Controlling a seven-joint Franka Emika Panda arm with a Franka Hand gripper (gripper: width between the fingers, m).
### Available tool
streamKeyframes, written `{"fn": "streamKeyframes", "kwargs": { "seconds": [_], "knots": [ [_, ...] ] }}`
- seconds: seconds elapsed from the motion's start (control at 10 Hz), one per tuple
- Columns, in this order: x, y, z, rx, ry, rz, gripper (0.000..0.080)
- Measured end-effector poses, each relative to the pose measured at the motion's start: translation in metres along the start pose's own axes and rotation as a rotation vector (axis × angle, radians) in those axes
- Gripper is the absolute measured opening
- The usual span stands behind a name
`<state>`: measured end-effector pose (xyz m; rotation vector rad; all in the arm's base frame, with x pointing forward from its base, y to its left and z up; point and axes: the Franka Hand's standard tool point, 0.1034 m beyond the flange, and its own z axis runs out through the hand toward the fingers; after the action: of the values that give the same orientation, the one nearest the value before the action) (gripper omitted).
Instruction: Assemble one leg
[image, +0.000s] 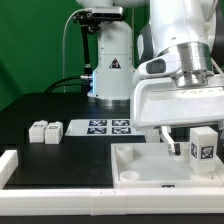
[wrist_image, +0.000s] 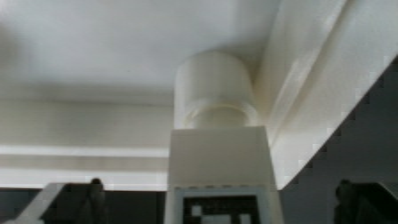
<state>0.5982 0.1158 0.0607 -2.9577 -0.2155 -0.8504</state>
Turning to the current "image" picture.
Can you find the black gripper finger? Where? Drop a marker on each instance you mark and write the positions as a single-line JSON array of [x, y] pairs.
[[173, 148]]

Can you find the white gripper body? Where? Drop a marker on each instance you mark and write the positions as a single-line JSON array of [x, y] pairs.
[[158, 102]]

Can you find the white square tabletop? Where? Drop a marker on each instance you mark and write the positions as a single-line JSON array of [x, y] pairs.
[[148, 165]]

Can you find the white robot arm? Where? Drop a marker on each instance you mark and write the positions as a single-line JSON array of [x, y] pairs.
[[176, 43]]

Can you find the white tag sheet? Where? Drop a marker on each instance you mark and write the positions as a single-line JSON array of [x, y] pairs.
[[101, 127]]

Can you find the white U-shaped fence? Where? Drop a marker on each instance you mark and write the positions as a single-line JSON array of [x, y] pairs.
[[102, 201]]

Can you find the black camera on stand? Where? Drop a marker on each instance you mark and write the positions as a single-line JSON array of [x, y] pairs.
[[86, 43]]

